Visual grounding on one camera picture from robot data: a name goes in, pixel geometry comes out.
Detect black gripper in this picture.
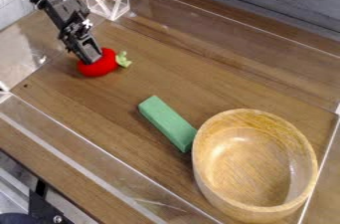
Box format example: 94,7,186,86
38,0,102,65

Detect red plush tomato toy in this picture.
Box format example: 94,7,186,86
77,48,133,78

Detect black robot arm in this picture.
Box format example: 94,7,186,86
29,0,102,65

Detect green rectangular block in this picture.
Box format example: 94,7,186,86
138,96,196,152

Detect wooden bowl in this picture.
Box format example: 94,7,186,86
190,109,317,223

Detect clear acrylic corner bracket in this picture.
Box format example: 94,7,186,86
85,0,130,21

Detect clear acrylic enclosure walls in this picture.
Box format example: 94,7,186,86
0,0,340,224

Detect black clamp mount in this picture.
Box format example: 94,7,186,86
28,180,74,224

